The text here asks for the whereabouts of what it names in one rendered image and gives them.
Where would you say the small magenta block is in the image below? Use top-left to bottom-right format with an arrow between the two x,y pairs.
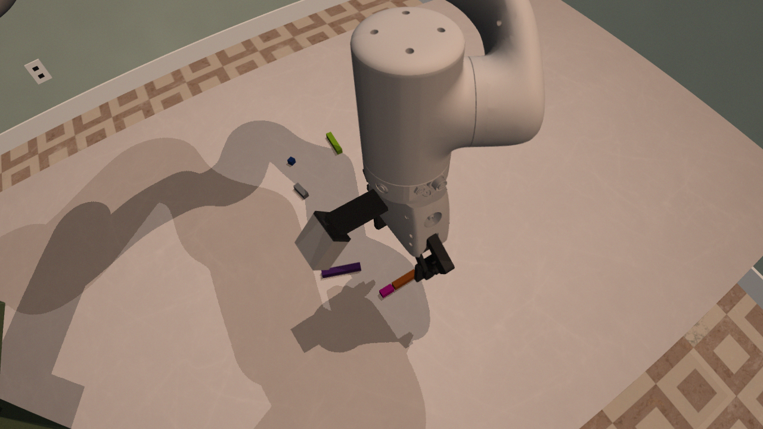
379,284 -> 394,298

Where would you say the purple rod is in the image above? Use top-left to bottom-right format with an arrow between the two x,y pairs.
321,262 -> 361,278

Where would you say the orange rod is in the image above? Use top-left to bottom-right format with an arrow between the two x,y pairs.
392,269 -> 415,290

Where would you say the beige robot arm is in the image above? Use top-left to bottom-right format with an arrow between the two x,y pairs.
294,0 -> 545,271

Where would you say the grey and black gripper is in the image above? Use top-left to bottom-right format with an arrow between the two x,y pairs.
374,187 -> 455,282

